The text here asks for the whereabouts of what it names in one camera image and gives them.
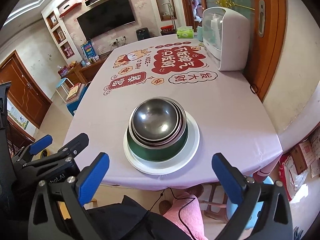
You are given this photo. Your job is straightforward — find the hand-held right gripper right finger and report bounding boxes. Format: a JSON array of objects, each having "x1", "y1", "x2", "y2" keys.
[{"x1": 211, "y1": 152, "x2": 293, "y2": 240}]

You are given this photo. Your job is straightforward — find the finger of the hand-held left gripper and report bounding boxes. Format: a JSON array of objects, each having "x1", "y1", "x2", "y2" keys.
[
  {"x1": 12, "y1": 134, "x2": 53, "y2": 165},
  {"x1": 57, "y1": 133, "x2": 90, "y2": 162}
]

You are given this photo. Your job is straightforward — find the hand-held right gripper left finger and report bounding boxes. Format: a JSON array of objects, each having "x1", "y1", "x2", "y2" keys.
[{"x1": 27, "y1": 152, "x2": 118, "y2": 240}]

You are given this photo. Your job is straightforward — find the white plate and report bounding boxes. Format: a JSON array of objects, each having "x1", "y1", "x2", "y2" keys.
[{"x1": 123, "y1": 111, "x2": 200, "y2": 175}]

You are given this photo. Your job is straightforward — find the green plate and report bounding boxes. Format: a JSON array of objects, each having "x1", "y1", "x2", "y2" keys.
[{"x1": 127, "y1": 127, "x2": 188, "y2": 161}]

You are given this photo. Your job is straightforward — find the large steel bowl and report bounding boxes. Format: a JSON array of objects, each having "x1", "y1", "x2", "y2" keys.
[{"x1": 128, "y1": 97, "x2": 187, "y2": 147}]

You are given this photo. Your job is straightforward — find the small steel bowl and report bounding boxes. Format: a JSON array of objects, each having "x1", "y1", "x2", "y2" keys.
[{"x1": 130, "y1": 99, "x2": 184, "y2": 143}]

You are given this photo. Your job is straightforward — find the brown plastic stool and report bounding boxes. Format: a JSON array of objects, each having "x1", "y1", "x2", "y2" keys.
[{"x1": 200, "y1": 182, "x2": 233, "y2": 223}]

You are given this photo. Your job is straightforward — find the light blue plastic stool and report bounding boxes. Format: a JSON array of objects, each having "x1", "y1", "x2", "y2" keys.
[{"x1": 226, "y1": 176, "x2": 274, "y2": 230}]

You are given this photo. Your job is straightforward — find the stack of books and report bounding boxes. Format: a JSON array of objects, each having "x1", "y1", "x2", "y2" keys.
[{"x1": 66, "y1": 82, "x2": 88, "y2": 103}]

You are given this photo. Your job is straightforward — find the person's black garment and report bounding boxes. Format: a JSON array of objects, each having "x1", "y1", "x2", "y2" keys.
[{"x1": 85, "y1": 196, "x2": 190, "y2": 240}]

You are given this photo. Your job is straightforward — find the person's pink pants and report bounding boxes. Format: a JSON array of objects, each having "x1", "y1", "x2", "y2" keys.
[{"x1": 160, "y1": 190, "x2": 203, "y2": 240}]

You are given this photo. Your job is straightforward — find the printed lilac tablecloth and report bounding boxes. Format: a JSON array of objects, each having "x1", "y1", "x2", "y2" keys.
[{"x1": 62, "y1": 36, "x2": 283, "y2": 192}]

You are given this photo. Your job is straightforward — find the wooden door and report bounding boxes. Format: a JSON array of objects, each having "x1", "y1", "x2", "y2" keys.
[{"x1": 0, "y1": 50, "x2": 53, "y2": 129}]

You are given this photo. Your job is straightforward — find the white-legged stool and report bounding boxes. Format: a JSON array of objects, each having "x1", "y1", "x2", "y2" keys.
[{"x1": 55, "y1": 77, "x2": 74, "y2": 103}]

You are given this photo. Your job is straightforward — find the wooden cabinet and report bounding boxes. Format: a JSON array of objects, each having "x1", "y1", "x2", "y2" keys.
[{"x1": 64, "y1": 52, "x2": 110, "y2": 87}]

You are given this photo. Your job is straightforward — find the white printed sacks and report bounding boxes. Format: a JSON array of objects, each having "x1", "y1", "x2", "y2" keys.
[{"x1": 279, "y1": 130, "x2": 320, "y2": 200}]

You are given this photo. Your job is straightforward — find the colourful toy box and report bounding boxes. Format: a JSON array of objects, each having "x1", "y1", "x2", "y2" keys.
[{"x1": 80, "y1": 41, "x2": 97, "y2": 62}]

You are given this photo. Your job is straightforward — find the black air fryer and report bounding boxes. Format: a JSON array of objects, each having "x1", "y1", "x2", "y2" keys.
[{"x1": 136, "y1": 27, "x2": 149, "y2": 41}]

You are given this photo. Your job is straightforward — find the black television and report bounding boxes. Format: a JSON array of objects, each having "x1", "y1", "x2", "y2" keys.
[{"x1": 76, "y1": 0, "x2": 136, "y2": 40}]

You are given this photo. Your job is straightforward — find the white countertop appliance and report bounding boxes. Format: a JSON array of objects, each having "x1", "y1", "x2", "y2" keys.
[{"x1": 202, "y1": 7, "x2": 250, "y2": 72}]

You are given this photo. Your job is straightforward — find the green tissue box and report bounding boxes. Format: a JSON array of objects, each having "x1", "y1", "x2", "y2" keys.
[{"x1": 176, "y1": 26, "x2": 193, "y2": 39}]

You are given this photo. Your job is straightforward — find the wall poster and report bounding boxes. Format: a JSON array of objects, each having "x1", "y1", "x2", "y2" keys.
[{"x1": 6, "y1": 97, "x2": 29, "y2": 130}]

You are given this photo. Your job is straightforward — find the thin black cable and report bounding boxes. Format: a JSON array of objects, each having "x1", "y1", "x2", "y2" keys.
[{"x1": 149, "y1": 187, "x2": 195, "y2": 240}]

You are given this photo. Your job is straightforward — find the white wall niche shelving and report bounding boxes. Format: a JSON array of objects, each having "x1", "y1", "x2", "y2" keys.
[{"x1": 41, "y1": 10, "x2": 75, "y2": 60}]

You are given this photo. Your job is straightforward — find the wooden sliding door frame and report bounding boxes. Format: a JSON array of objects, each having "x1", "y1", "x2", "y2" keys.
[{"x1": 246, "y1": 0, "x2": 287, "y2": 100}]

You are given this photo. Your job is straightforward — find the red wall shelf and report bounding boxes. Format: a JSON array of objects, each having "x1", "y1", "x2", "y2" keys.
[{"x1": 59, "y1": 2, "x2": 82, "y2": 18}]

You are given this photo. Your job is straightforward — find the silver door handle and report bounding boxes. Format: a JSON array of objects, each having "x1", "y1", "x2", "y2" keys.
[{"x1": 257, "y1": 0, "x2": 265, "y2": 38}]

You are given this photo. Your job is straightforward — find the recessed wall niche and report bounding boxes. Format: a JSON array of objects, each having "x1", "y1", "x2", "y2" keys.
[{"x1": 153, "y1": 0, "x2": 177, "y2": 22}]

